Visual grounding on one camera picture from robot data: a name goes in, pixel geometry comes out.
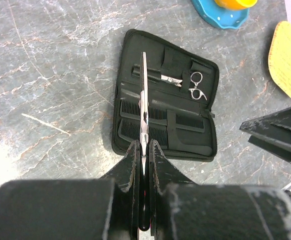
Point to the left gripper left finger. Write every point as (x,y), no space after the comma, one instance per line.
(124,222)

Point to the black zip tool case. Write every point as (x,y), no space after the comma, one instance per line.
(181,90)

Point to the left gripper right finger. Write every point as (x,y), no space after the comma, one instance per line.
(164,179)

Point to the teal scalloped plate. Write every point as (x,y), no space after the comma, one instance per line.
(219,17)

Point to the pink-tinted scissors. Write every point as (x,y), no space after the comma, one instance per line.
(195,79)

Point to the long black toothed comb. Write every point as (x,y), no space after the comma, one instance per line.
(130,130)

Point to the orange woven mat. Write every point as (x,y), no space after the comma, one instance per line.
(279,57)

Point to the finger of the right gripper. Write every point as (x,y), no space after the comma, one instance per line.
(275,150)
(273,128)

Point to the silver scissors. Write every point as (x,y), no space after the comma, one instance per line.
(144,209)

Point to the orange bowl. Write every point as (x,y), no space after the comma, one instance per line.
(236,4)

